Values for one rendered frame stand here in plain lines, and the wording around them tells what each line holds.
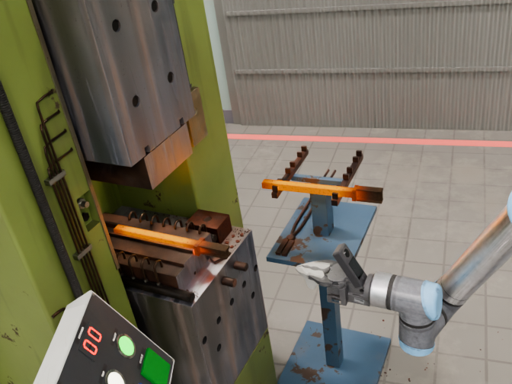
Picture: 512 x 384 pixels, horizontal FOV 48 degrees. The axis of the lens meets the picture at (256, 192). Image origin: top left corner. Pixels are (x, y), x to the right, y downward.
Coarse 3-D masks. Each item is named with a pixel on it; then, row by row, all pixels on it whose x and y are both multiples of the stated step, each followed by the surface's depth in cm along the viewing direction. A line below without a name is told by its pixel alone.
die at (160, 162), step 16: (160, 144) 146; (176, 144) 153; (144, 160) 141; (160, 160) 147; (176, 160) 154; (96, 176) 153; (112, 176) 150; (128, 176) 147; (144, 176) 145; (160, 176) 148
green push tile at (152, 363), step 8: (152, 352) 131; (144, 360) 128; (152, 360) 130; (160, 360) 132; (144, 368) 126; (152, 368) 128; (160, 368) 130; (168, 368) 133; (144, 376) 126; (152, 376) 127; (160, 376) 129
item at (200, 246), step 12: (120, 228) 181; (132, 228) 180; (156, 240) 174; (168, 240) 172; (180, 240) 171; (192, 240) 170; (204, 240) 170; (204, 252) 168; (216, 252) 166; (228, 252) 165
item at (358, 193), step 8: (264, 184) 194; (272, 184) 193; (280, 184) 192; (288, 184) 191; (296, 184) 190; (304, 184) 190; (312, 184) 189; (320, 184) 189; (304, 192) 190; (312, 192) 188; (320, 192) 187; (328, 192) 186; (336, 192) 185; (344, 192) 183; (352, 192) 181; (360, 192) 182; (368, 192) 181; (376, 192) 179; (352, 200) 183; (360, 200) 183; (368, 200) 182; (376, 200) 181
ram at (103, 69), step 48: (48, 0) 121; (96, 0) 120; (144, 0) 133; (48, 48) 128; (96, 48) 122; (144, 48) 136; (96, 96) 130; (144, 96) 138; (96, 144) 138; (144, 144) 140
